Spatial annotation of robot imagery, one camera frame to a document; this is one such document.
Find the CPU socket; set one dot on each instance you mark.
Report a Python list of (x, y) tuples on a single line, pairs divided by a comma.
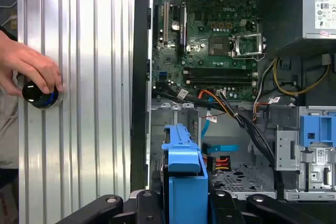
[(220, 46)]

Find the grey power supply unit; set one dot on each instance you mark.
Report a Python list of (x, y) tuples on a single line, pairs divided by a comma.
[(313, 11)]

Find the metal locking lever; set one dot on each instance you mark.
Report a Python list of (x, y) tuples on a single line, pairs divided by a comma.
[(249, 58)]

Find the grey metal drive cage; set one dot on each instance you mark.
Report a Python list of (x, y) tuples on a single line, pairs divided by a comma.
[(284, 150)]

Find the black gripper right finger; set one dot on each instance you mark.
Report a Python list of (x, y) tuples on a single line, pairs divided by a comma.
[(265, 208)]

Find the black RAM slot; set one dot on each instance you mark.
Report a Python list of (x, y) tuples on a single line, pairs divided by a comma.
[(220, 74), (220, 78), (220, 70), (220, 83)]

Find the green motherboard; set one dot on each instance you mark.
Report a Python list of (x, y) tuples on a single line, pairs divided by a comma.
[(204, 11)]

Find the metal disk bay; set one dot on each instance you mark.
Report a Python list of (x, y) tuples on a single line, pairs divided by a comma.
[(236, 182)]

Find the metal socket cover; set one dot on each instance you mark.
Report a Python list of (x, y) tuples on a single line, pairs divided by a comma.
[(246, 35)]

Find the black expansion slot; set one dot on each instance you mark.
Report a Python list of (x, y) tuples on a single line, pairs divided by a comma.
[(182, 32)]

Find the person's hand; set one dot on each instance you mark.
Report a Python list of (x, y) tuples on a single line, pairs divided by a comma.
[(29, 64)]

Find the white expansion slot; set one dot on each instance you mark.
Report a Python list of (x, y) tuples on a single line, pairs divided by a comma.
[(166, 24)]

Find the hard disk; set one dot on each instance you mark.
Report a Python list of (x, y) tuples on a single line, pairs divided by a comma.
[(187, 195)]

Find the black PC case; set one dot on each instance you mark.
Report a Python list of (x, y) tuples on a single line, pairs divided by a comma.
[(140, 77)]

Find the silver coin battery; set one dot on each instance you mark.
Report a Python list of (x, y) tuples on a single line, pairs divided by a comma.
[(175, 25)]

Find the blue plastic drive carrier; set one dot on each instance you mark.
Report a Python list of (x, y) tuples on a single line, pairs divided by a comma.
[(319, 129)]

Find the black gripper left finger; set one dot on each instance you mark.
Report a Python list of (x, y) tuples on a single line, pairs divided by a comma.
[(113, 208)]

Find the person's beige clothing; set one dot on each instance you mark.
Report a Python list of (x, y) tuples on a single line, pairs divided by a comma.
[(8, 134)]

